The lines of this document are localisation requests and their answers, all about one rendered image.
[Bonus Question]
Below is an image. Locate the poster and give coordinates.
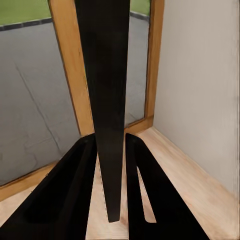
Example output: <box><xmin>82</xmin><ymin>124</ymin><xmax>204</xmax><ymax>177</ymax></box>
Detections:
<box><xmin>74</xmin><ymin>0</ymin><xmax>130</xmax><ymax>223</ymax></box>

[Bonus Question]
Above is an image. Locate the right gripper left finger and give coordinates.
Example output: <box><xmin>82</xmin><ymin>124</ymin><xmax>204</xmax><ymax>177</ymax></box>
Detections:
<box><xmin>0</xmin><ymin>133</ymin><xmax>98</xmax><ymax>240</ymax></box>

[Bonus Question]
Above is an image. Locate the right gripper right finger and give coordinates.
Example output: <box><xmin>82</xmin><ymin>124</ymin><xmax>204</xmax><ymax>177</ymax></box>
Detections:
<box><xmin>124</xmin><ymin>133</ymin><xmax>210</xmax><ymax>240</ymax></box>

